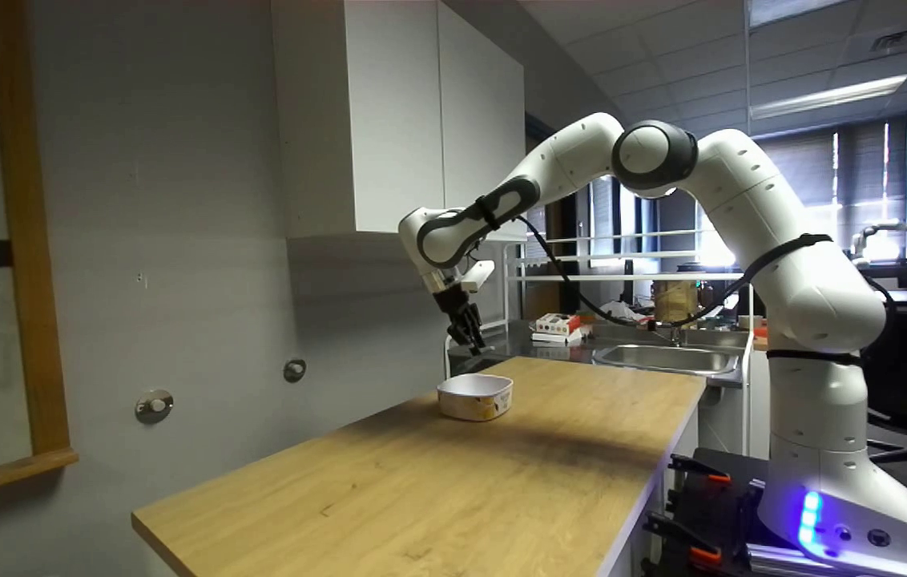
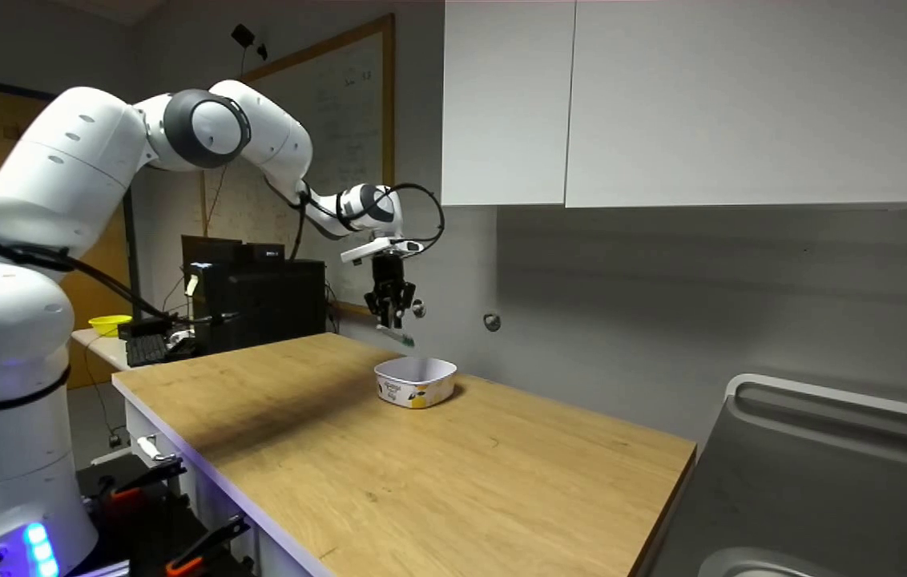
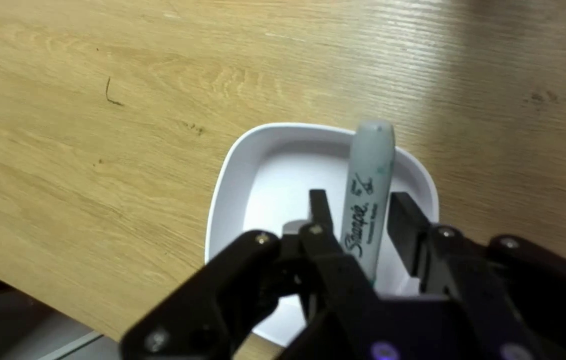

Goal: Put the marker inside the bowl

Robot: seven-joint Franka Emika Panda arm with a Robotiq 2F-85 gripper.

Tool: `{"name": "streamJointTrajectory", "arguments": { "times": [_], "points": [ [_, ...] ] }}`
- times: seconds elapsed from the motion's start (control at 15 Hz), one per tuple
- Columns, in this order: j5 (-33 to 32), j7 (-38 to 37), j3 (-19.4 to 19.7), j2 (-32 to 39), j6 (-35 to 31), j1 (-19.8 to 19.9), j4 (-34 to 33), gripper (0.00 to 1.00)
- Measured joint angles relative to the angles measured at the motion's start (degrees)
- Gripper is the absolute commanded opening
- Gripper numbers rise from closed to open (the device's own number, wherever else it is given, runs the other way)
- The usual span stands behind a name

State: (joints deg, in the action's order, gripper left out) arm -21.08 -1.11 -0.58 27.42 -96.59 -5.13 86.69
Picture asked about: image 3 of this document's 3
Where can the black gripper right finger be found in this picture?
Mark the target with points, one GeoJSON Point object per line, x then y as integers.
{"type": "Point", "coordinates": [494, 301]}

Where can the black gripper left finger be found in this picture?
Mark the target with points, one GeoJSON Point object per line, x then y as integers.
{"type": "Point", "coordinates": [274, 293]}

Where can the green capped grey marker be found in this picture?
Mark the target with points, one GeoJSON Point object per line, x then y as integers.
{"type": "Point", "coordinates": [366, 193]}

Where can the white bowl with lemon print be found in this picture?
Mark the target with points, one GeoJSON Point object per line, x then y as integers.
{"type": "Point", "coordinates": [274, 173]}

